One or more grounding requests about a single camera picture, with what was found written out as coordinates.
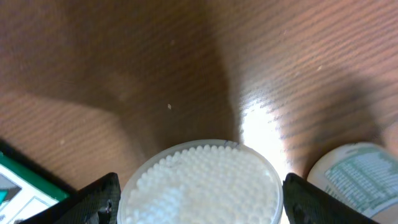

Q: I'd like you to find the white plastic bottle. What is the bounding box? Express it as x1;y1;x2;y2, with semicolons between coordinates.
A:
117;139;284;223

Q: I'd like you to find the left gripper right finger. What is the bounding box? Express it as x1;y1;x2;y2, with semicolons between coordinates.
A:
282;173;377;224

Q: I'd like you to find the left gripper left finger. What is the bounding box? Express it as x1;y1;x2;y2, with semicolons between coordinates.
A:
21;172;121;224

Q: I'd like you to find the green lid small jar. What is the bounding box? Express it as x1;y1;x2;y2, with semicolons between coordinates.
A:
307;142;397;223

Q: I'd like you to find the green white instruction package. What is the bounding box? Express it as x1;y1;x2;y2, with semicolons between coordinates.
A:
1;154;69;224

